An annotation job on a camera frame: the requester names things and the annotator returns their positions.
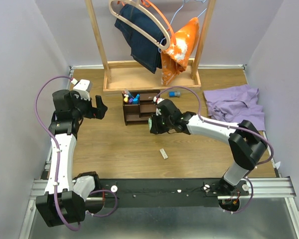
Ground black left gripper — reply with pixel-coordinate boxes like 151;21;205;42
71;90;108;120

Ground blue grey cylinder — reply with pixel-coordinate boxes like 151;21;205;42
168;91;181;98

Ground brown wooden desk organizer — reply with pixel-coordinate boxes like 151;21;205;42
122;90;160;125

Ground beige eraser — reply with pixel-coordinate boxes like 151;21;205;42
159;148;168;160

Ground small green bottle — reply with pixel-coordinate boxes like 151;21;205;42
148;119;152;129

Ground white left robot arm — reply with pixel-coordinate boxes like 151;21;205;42
36;90;108;227

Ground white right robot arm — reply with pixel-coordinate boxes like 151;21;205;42
149;97;268;195

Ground wooden clothes rack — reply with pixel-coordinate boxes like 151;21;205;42
85;0;216;93

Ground orange white cloth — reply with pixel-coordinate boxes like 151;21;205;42
160;17;200;86

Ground dark blue jeans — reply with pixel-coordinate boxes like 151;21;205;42
115;4;166;74

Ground purple cloth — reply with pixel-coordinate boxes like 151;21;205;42
203;84;266;131

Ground beige wooden hanger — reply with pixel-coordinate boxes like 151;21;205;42
108;0;176;51

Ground orange plastic hanger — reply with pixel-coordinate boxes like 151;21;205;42
108;0;176;50

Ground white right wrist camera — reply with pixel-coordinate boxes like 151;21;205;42
153;97;164;116

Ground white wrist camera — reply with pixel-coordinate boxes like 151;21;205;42
71;78;93;101
153;97;164;116

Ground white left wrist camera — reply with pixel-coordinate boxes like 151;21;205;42
71;78;93;101

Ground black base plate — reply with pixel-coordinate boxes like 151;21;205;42
99;178;249;208

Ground light blue wire hanger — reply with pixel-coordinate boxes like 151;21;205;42
158;0;208;53

